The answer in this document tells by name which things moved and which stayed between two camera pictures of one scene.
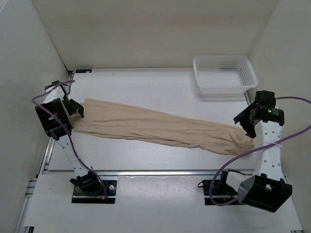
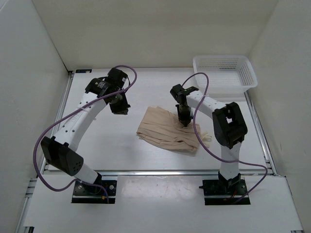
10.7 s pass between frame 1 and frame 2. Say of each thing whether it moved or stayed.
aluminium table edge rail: stayed
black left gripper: moved
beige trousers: moved
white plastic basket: stayed
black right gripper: moved
